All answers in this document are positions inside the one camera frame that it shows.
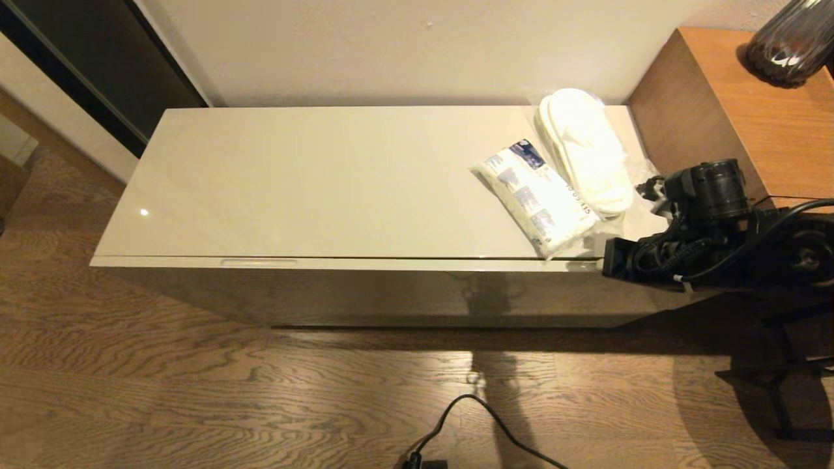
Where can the black metal frame legs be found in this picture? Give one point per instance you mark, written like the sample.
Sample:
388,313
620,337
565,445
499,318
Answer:
775,384

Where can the white blue printed plastic packet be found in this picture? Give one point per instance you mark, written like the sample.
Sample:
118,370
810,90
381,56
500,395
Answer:
541,202

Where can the dark sliding door panel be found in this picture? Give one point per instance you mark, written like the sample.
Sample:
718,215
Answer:
98,52

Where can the light grey box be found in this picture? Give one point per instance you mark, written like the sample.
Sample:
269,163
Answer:
14,143

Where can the brown wooden side cabinet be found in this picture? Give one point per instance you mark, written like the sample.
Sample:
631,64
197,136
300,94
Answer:
723,98

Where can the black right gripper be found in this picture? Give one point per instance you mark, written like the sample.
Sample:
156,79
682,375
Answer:
625,260

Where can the white slippers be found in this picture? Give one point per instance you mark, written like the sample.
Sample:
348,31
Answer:
586,150

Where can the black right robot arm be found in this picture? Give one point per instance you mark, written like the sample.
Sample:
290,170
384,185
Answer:
717,189

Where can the dark ribbed glass vase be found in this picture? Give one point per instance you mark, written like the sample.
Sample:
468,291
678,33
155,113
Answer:
788,45

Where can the glossy white low cabinet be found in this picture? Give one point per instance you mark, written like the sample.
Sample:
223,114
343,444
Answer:
339,182

